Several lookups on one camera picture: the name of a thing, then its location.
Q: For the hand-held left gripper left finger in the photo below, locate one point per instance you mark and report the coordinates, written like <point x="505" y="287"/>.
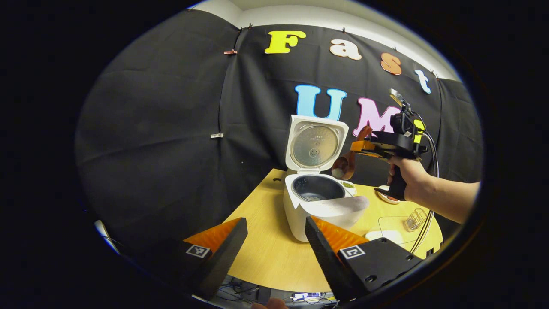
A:
<point x="227" y="257"/>

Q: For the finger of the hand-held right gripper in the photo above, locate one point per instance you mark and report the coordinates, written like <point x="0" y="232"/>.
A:
<point x="364" y="146"/>

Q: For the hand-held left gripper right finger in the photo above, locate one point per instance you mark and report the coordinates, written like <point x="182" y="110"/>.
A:
<point x="328" y="262"/>

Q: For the brown wooden spoon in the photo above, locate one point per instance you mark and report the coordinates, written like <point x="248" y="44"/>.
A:
<point x="343" y="165"/>

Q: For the white rice cooker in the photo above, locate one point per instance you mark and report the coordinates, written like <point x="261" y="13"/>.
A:
<point x="300" y="214"/>

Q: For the white divided dish with beans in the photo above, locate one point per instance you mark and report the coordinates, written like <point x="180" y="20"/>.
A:
<point x="349" y="186"/>

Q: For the white round plate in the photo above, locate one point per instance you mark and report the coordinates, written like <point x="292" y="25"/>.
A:
<point x="386" y="198"/>

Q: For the black backdrop cloth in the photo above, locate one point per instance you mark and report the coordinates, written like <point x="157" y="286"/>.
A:
<point x="163" y="150"/>

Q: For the copper cloth clip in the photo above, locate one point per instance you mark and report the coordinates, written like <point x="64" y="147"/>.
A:
<point x="230" y="52"/>

